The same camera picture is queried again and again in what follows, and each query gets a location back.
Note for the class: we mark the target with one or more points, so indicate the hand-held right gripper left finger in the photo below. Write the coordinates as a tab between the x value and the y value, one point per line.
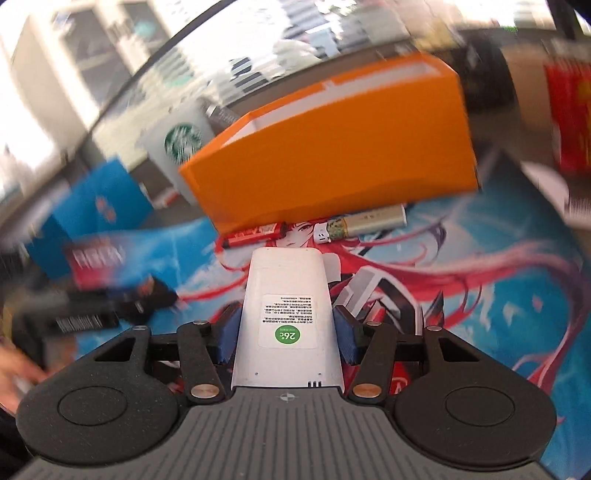
228	337

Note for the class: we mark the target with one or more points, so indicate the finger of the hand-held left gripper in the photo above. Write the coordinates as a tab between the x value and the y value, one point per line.
147	295

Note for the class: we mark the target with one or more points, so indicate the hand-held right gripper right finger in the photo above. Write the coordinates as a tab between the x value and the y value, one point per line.
346	337

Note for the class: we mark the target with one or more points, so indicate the red black packet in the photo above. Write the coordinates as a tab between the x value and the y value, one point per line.
92	261

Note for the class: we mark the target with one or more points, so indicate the white remote control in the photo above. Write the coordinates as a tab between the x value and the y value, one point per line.
286	286

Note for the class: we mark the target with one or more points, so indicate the orange cardboard box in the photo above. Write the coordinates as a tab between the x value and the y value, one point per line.
332	157

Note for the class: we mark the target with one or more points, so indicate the person's left hand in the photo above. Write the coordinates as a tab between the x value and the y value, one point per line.
18	374

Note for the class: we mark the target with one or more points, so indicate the red lighter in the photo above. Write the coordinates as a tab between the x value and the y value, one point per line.
251	236

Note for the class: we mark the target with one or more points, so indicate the blue paper bag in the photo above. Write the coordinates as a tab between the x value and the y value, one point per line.
92	203

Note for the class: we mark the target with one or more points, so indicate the gold lipstick tube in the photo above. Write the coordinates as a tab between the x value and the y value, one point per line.
378	220

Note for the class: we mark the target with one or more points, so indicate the printed desk mat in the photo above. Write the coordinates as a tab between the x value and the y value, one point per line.
461	258

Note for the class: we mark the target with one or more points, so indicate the frosted plastic cup green logo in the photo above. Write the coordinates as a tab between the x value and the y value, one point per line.
159	152

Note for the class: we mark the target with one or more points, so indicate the white paper sheet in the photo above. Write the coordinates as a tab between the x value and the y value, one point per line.
558	189

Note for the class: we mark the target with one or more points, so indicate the striped glass partition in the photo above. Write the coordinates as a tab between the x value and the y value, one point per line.
277	46

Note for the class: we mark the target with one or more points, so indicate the beige paper cup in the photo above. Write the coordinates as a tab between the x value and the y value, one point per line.
526	87

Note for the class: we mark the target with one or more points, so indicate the red drink can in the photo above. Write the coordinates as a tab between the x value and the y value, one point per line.
570	115

